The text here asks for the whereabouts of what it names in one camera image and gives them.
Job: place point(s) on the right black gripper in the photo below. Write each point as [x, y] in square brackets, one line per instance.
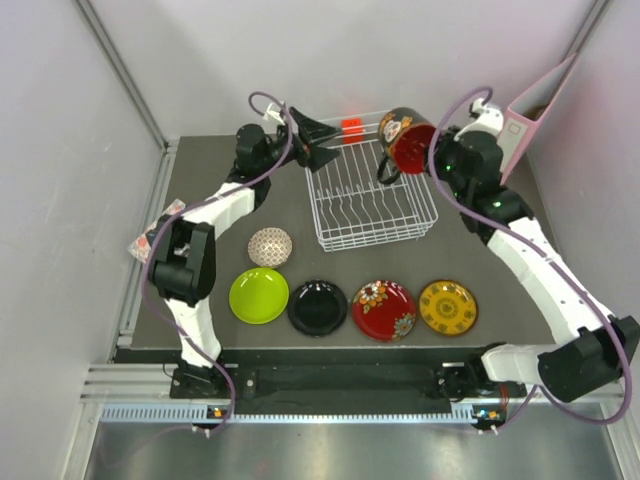
[445, 144]

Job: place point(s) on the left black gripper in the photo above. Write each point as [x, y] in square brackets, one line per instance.
[309, 131]

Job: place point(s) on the black floral mug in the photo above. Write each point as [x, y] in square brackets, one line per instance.
[404, 135]

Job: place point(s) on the white wire dish rack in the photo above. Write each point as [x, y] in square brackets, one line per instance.
[351, 209]

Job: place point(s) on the patterned ceramic bowl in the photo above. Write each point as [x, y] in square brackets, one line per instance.
[270, 247]

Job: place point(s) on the yellow brown plate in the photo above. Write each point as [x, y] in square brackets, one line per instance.
[448, 308]

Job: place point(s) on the green plate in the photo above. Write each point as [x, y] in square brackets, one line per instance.
[258, 296]

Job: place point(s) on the black plate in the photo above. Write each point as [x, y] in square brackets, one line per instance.
[317, 308]

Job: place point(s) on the red floral plate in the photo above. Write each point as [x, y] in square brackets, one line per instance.
[384, 311]

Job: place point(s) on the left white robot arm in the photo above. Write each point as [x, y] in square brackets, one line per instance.
[183, 265]

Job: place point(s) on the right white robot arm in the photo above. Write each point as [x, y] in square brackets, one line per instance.
[591, 346]

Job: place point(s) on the floral cover book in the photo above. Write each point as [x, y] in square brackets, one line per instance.
[141, 247]

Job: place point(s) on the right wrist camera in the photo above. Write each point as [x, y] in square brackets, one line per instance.
[486, 117]

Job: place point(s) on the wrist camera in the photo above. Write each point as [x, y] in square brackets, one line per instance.
[486, 117]
[275, 113]

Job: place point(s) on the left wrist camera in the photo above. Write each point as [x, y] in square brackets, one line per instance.
[275, 113]

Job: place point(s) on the pink ring binder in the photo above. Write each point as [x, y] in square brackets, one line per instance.
[525, 115]

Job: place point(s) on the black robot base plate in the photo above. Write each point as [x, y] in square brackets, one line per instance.
[342, 379]

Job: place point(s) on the white cable duct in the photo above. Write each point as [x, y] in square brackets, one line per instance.
[206, 414]

